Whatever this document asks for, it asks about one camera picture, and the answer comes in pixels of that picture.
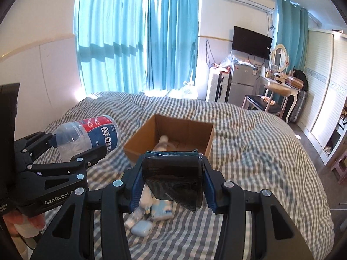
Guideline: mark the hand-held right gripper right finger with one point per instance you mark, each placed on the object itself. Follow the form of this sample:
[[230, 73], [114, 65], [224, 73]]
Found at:
[[210, 192]]

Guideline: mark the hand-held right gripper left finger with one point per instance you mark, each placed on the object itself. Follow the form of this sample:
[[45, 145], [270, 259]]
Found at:
[[135, 195]]

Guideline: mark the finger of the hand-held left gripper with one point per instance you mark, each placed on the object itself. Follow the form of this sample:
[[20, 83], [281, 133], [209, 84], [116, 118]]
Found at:
[[59, 168], [35, 143]]

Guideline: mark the white tube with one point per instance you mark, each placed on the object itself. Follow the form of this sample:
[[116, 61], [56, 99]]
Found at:
[[142, 203]]

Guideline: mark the light blue tissue packet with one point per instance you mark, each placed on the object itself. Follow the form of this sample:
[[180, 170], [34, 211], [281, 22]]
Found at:
[[162, 210]]

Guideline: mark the light blue earbuds case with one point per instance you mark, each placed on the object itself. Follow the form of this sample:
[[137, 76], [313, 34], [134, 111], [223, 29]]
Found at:
[[141, 228]]

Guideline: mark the black trash bag roll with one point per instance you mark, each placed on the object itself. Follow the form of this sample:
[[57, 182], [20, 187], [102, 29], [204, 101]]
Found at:
[[173, 176]]

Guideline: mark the cardboard box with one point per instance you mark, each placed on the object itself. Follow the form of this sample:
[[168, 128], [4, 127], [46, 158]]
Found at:
[[143, 143]]

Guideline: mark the clear jar blue red label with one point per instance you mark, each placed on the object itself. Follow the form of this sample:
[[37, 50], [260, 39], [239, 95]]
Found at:
[[103, 138]]

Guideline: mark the white plastic bottle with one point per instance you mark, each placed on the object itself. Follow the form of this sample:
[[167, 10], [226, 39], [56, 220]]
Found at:
[[163, 143]]

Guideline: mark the person's left hand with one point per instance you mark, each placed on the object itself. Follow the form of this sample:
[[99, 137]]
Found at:
[[25, 222]]

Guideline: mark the checked grey white blanket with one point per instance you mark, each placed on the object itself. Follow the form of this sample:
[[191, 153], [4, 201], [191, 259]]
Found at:
[[257, 154]]

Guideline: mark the white plastic bag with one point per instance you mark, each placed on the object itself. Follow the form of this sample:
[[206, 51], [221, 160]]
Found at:
[[185, 92]]

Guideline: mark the chair with black seat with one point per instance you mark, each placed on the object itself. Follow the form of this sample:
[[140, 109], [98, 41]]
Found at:
[[263, 103]]

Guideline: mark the white suitcase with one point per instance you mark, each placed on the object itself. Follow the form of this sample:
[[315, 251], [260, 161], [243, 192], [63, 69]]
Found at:
[[215, 85]]

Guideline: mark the silver small fridge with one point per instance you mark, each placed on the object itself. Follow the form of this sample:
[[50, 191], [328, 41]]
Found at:
[[242, 84]]

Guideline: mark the grey checked suitcase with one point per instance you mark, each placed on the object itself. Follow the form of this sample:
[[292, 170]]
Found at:
[[299, 105]]

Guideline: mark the white dressing table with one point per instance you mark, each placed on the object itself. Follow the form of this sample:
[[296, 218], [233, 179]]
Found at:
[[291, 90]]

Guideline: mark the pink plastic stool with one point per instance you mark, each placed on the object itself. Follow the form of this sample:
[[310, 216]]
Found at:
[[340, 165]]

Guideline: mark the wide teal curtain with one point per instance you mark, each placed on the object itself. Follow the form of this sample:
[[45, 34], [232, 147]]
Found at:
[[108, 32]]

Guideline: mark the clear plastic bag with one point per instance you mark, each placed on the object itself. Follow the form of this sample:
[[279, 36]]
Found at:
[[227, 59]]

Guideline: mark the wooden box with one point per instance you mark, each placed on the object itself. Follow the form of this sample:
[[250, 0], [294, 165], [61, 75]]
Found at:
[[294, 81]]

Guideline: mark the white oval mirror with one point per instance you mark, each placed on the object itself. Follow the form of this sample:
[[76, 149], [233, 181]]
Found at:
[[279, 58]]

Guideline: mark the white wardrobe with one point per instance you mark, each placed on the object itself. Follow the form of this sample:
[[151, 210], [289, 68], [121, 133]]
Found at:
[[320, 86]]

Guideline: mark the narrow teal curtain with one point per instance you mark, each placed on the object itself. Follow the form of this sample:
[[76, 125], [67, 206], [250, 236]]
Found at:
[[291, 32]]

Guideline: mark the black wall television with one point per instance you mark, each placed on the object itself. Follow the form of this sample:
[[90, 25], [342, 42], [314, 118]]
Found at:
[[252, 43]]

